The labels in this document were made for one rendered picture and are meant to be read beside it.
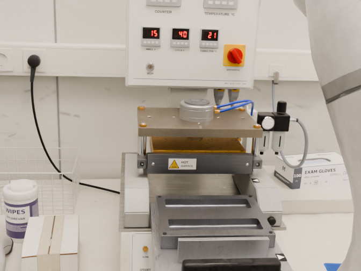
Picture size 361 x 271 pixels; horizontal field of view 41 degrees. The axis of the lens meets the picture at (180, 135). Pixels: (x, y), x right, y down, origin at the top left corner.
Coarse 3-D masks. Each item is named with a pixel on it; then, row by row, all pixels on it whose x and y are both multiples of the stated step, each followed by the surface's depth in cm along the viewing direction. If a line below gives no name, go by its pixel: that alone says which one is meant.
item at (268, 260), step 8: (184, 264) 70; (192, 264) 70; (200, 264) 70; (208, 264) 70; (216, 264) 70; (224, 264) 71; (232, 264) 71; (240, 264) 71; (248, 264) 71; (256, 264) 71; (264, 264) 71; (272, 264) 71; (280, 264) 72
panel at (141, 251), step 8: (136, 232) 96; (144, 232) 96; (136, 240) 96; (144, 240) 96; (136, 248) 95; (144, 248) 94; (152, 248) 96; (136, 256) 95; (144, 256) 95; (152, 256) 96; (136, 264) 95; (144, 264) 95; (152, 264) 95
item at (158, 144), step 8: (152, 144) 107; (160, 144) 107; (168, 144) 107; (176, 144) 107; (184, 144) 108; (192, 144) 108; (200, 144) 108; (208, 144) 108; (216, 144) 109; (224, 144) 109; (232, 144) 109; (240, 144) 109; (176, 152) 104; (184, 152) 104; (192, 152) 104; (200, 152) 104; (208, 152) 104; (216, 152) 105; (224, 152) 105; (232, 152) 105; (240, 152) 105
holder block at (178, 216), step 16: (160, 208) 91; (176, 208) 94; (192, 208) 95; (208, 208) 91; (224, 208) 92; (240, 208) 92; (256, 208) 92; (160, 224) 84; (176, 224) 87; (192, 224) 87; (208, 224) 88; (224, 224) 88; (240, 224) 88; (256, 224) 89; (160, 240) 82; (176, 240) 81; (272, 240) 83
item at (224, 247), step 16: (192, 240) 77; (208, 240) 77; (224, 240) 77; (240, 240) 77; (256, 240) 78; (160, 256) 79; (176, 256) 79; (192, 256) 77; (208, 256) 78; (224, 256) 78; (240, 256) 78; (256, 256) 79; (272, 256) 80
